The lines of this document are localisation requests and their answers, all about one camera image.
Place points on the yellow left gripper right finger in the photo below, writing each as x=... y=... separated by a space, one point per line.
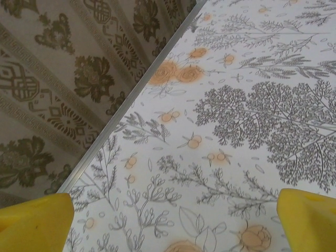
x=312 y=223

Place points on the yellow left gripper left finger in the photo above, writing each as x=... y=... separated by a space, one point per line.
x=34 y=225

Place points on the aluminium table edge rail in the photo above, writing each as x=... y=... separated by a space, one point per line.
x=130 y=99

